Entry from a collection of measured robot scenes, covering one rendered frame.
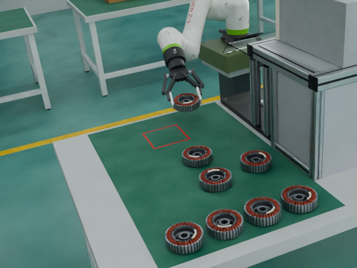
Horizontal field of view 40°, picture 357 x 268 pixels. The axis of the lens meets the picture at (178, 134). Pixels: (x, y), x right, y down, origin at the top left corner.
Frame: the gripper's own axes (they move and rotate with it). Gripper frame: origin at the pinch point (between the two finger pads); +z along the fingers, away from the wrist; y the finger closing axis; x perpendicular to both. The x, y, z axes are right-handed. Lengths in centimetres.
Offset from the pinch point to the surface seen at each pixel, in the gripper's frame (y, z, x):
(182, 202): -13, 52, -19
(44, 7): -114, -503, 408
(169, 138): -10.1, 13.2, 5.5
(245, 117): 23.5, 9.6, 5.9
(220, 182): 0, 49, -21
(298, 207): 19, 66, -30
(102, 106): -41, -138, 189
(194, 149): -2.9, 27.0, -6.9
